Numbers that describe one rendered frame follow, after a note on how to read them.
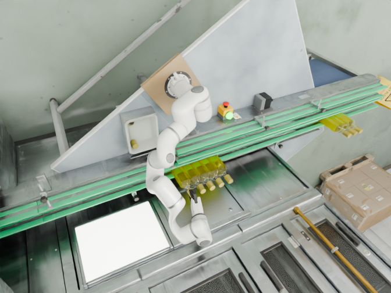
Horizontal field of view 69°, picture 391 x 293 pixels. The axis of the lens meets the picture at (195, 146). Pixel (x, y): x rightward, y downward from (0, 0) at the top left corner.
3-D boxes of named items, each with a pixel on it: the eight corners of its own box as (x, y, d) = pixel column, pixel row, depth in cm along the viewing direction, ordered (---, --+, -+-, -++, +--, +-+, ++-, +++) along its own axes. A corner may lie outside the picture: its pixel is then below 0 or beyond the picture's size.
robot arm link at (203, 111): (184, 111, 142) (199, 128, 131) (178, 89, 133) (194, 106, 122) (201, 103, 144) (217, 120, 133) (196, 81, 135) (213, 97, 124)
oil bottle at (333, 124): (314, 118, 210) (345, 140, 191) (316, 112, 206) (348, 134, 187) (320, 117, 211) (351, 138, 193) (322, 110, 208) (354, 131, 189)
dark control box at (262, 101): (252, 104, 189) (260, 110, 183) (254, 93, 183) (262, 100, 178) (262, 102, 191) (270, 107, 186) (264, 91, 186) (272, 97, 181)
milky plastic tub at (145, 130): (125, 146, 160) (130, 155, 154) (119, 113, 146) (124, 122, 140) (154, 138, 166) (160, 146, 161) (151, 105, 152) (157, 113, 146)
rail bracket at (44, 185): (42, 185, 147) (46, 217, 131) (30, 161, 136) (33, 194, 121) (52, 182, 148) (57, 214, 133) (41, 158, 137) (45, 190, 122)
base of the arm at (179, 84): (160, 79, 143) (172, 93, 132) (180, 64, 143) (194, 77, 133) (173, 100, 154) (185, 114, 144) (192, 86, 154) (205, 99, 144)
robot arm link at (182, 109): (168, 137, 129) (158, 110, 118) (202, 107, 139) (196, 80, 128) (182, 145, 124) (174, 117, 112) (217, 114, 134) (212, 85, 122)
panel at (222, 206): (73, 229, 149) (84, 289, 126) (71, 227, 147) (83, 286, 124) (220, 175, 180) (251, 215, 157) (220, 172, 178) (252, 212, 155)
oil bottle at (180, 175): (167, 167, 168) (182, 192, 154) (167, 160, 165) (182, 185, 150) (176, 164, 170) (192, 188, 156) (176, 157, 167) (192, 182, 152)
